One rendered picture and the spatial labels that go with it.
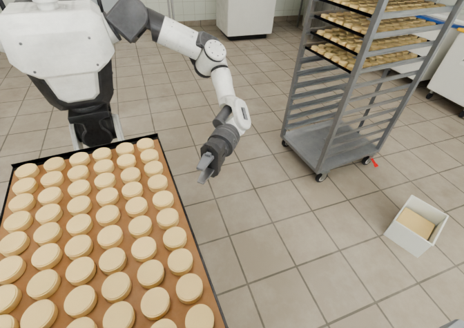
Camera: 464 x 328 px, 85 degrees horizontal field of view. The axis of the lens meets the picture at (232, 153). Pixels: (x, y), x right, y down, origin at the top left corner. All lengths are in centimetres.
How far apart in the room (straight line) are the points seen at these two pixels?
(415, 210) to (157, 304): 185
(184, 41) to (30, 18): 41
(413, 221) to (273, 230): 91
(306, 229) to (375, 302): 50
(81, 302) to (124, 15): 75
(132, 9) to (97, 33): 13
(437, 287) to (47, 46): 205
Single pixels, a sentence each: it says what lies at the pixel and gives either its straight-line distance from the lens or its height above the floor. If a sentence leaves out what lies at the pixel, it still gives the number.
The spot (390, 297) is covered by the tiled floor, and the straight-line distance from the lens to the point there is 176.
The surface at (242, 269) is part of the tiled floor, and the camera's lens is 157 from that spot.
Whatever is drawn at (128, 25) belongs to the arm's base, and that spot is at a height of 119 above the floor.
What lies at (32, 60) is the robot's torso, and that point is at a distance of 92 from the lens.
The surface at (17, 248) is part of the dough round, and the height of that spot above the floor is 92.
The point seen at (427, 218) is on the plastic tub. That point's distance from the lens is 214.
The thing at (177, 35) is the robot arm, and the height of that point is 115.
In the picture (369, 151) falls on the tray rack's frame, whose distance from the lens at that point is 228.
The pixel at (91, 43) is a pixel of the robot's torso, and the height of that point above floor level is 116.
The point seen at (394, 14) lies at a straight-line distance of 159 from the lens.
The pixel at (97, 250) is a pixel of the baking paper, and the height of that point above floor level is 90.
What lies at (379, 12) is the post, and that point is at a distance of 145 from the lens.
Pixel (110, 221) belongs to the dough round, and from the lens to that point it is 66.
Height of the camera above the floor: 143
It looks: 42 degrees down
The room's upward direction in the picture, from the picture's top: 3 degrees clockwise
